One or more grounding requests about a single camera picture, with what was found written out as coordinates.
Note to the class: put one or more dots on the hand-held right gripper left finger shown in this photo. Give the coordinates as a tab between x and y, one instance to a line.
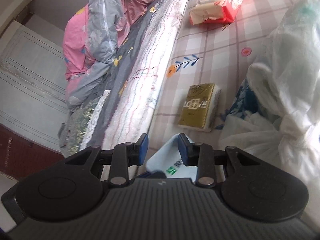
143	150

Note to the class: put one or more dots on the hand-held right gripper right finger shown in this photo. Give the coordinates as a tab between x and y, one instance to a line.
183	150

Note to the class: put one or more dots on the gold tissue pack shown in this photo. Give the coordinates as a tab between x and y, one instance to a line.
197	107

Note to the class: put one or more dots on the green floral pillow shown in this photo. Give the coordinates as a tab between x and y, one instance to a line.
80	125

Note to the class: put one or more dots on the white quilted mattress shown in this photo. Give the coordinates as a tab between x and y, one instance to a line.
147	80

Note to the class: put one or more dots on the plaid floral mat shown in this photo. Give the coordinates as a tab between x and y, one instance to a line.
220	55

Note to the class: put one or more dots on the dark grey floral bedsheet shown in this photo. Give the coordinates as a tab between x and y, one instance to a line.
135	47

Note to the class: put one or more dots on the dark red cabinet base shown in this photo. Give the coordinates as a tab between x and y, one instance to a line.
25	150

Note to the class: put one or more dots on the white plastic bag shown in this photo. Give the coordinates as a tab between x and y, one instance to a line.
287	85

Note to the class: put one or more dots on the pink grey floral quilt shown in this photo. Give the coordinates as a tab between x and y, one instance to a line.
100	30

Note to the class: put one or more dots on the white panelled wardrobe door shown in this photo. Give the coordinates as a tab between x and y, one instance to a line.
32	80

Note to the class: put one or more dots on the red pink wipes pack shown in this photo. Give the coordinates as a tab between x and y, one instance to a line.
217	2

